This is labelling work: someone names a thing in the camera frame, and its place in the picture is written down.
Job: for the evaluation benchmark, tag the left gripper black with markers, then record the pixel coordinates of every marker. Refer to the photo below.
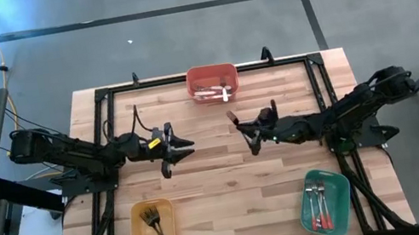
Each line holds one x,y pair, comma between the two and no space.
148,147

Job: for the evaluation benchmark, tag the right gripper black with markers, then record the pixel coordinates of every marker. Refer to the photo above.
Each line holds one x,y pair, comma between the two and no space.
281,131

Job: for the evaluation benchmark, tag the all-metal silver fork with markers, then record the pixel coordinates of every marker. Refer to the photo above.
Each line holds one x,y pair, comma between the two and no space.
154,213
151,222
147,217

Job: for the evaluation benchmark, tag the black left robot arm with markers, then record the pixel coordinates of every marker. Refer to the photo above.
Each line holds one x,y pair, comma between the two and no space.
69,153

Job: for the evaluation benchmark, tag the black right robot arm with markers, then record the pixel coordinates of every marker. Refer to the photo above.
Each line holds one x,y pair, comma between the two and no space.
362,101

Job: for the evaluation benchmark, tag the orange plastic bin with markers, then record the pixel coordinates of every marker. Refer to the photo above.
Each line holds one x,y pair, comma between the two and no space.
210,75

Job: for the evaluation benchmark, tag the teal plastic bin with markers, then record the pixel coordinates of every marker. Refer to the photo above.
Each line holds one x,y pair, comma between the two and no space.
342,206

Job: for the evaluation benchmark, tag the white sheet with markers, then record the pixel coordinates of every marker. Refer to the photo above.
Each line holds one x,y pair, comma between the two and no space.
39,229

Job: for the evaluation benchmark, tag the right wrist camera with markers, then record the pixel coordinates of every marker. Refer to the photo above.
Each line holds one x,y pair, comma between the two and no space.
268,112

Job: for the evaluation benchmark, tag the black aluminium table frame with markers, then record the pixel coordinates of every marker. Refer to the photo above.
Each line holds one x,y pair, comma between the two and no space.
143,85

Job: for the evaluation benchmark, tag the black frame clamp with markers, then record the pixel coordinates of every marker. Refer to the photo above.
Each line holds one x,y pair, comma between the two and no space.
135,78
266,54

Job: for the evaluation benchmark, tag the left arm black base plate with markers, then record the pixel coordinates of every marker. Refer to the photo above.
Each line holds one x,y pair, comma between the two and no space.
87,186

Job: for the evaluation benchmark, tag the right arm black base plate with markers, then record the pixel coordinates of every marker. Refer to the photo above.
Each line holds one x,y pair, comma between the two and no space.
385,132

